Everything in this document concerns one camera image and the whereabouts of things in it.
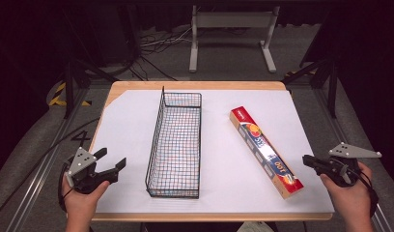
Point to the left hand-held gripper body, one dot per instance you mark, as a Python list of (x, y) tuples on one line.
[(80, 161)]

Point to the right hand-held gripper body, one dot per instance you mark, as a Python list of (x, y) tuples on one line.
[(344, 167)]

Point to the black tripod stand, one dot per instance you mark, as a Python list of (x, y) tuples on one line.
[(332, 83), (69, 83)]

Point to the person's left hand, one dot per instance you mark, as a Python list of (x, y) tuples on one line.
[(84, 198)]

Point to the long red wrap box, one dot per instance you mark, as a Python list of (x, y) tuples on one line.
[(266, 151)]

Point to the aluminium floor rail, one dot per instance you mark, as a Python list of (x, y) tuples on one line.
[(343, 129), (43, 167)]

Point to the person's right hand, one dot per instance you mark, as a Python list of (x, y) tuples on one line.
[(349, 196)]

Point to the yellow black floor tape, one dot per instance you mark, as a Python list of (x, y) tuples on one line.
[(56, 96)]

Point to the white metal stand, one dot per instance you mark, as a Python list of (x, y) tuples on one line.
[(232, 19)]

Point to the white paper sheet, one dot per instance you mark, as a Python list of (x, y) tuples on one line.
[(224, 180)]

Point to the wooden table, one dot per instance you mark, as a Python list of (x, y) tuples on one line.
[(198, 85)]

